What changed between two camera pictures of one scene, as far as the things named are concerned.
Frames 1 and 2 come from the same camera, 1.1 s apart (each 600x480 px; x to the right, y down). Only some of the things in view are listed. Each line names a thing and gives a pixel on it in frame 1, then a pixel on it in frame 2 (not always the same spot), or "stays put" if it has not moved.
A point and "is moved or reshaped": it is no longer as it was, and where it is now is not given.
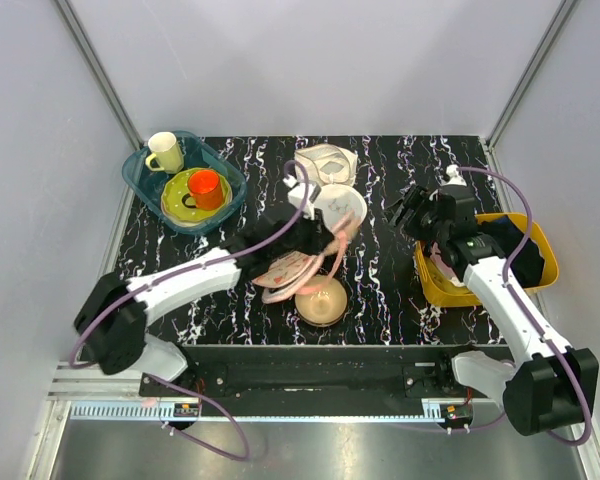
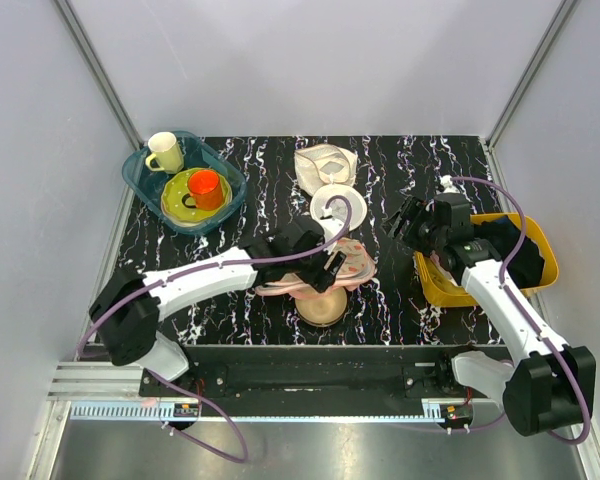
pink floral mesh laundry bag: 285,275 is moved or reshaped
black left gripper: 319,235 -> 322,277
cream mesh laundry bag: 326,164 stays put
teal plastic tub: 148,185 stays put
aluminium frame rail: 100,71 stays put
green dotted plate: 172,201 stays put
